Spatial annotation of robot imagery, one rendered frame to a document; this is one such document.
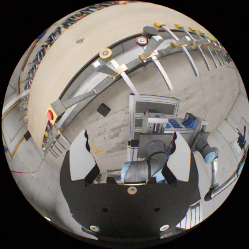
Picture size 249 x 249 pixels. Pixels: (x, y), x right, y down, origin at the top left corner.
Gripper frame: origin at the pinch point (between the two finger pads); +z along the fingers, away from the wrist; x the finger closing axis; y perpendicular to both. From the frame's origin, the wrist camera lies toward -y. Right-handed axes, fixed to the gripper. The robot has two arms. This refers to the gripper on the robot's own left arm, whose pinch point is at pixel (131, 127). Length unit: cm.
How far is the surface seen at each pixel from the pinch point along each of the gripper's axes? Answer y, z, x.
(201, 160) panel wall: 151, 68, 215
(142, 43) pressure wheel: -36, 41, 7
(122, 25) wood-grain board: -57, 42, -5
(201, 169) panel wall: 157, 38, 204
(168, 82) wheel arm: -9, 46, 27
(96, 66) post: -12.4, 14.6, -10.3
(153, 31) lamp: -30.2, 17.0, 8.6
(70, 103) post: 1.1, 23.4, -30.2
